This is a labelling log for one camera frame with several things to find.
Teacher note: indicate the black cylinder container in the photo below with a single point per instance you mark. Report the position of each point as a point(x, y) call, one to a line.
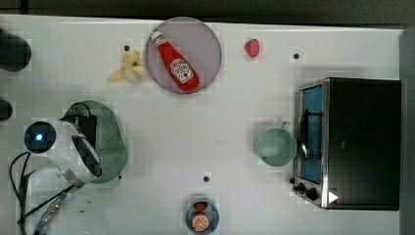
point(6, 110)

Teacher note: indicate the orange slice toy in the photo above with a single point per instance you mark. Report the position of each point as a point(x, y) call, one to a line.
point(200, 222)

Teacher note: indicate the small red toy in bowl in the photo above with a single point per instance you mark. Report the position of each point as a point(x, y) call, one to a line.
point(200, 206)

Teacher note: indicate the green cup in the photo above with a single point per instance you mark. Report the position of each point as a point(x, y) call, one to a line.
point(276, 146)

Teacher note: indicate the black round container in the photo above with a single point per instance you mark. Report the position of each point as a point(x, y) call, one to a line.
point(15, 52)

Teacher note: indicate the blue bowl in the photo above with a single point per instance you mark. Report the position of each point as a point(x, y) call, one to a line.
point(211, 212)

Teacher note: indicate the yellow toy banana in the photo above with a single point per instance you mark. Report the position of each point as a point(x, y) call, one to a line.
point(130, 68)

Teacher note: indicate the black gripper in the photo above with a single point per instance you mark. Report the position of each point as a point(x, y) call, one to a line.
point(76, 125)

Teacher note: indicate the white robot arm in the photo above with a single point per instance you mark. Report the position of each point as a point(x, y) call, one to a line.
point(62, 143)

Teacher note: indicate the red toy strawberry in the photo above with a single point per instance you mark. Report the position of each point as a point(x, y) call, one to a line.
point(252, 48)

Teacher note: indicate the red ketchup bottle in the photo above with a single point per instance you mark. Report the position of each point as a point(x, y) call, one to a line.
point(179, 69)

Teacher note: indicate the green oval strainer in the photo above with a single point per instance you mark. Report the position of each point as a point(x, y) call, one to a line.
point(110, 144)

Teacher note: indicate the black toaster oven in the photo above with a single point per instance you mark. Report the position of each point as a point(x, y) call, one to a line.
point(348, 132)

